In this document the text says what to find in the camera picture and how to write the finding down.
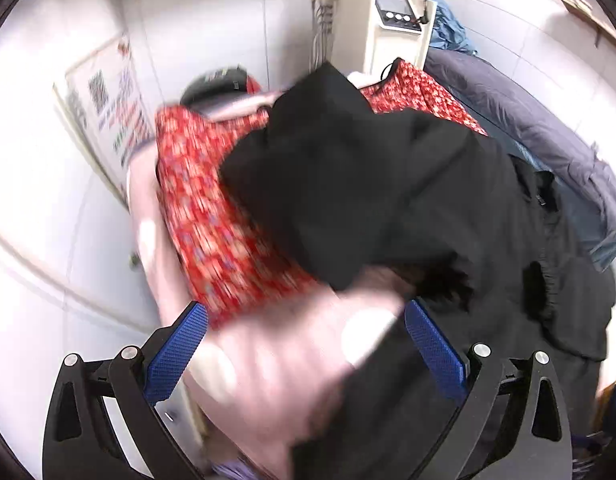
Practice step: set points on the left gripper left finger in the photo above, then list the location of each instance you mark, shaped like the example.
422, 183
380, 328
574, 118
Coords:
79, 441

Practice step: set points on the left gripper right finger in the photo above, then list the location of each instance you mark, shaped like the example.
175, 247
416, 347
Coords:
533, 440

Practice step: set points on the black jacket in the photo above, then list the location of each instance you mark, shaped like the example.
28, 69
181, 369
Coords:
524, 283

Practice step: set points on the teal blue bed sheet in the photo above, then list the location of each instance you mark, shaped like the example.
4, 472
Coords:
449, 34

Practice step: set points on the red floral patterned garment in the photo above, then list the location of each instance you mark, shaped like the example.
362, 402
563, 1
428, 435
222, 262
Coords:
327, 181

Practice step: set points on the pink bed sheet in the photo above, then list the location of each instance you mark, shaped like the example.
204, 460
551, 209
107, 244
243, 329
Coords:
270, 371

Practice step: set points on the dark grey duvet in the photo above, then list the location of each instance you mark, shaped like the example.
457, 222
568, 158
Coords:
497, 98

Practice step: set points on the beige medical machine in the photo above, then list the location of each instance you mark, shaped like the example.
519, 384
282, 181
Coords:
366, 36

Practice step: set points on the wall poster with QR code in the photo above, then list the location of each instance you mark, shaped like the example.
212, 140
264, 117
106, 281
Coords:
101, 99

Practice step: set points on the wooden wall shelf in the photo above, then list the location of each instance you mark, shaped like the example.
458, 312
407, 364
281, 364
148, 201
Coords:
598, 21

